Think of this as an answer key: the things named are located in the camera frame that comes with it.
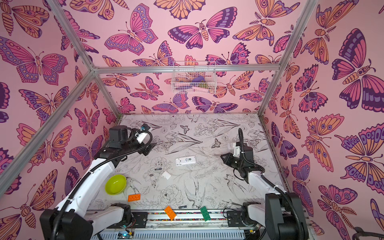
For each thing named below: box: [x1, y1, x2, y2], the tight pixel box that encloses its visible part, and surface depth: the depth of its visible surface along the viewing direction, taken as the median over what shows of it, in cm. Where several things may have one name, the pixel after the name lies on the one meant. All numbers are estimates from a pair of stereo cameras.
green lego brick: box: [200, 206, 211, 222], surface depth 76 cm
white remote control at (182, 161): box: [175, 155, 196, 167], surface depth 96 cm
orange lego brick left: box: [127, 193, 141, 202], surface depth 83 cm
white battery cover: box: [162, 171, 172, 180], surface depth 91 cm
